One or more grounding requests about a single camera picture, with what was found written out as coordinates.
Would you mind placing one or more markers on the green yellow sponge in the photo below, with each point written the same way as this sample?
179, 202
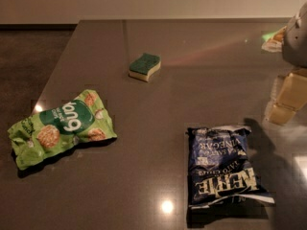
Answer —
144, 67

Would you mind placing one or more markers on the green snack bag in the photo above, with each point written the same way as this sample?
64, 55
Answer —
54, 131

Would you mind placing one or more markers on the blue chip bag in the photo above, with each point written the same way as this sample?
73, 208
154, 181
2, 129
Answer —
219, 169

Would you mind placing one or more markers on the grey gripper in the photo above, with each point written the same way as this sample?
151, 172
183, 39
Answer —
295, 45

